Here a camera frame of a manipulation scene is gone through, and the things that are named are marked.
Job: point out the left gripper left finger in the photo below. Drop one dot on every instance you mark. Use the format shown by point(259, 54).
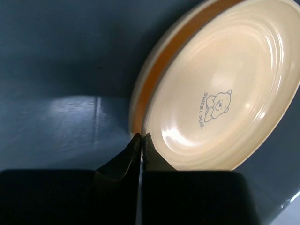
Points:
point(105, 196)

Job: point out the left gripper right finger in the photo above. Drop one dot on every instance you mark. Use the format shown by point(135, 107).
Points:
point(171, 197)

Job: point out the yellow bear plate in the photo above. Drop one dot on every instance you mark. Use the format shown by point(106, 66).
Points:
point(165, 52)
point(228, 87)

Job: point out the grey plastic bin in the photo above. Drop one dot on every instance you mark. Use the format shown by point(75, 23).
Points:
point(68, 70)

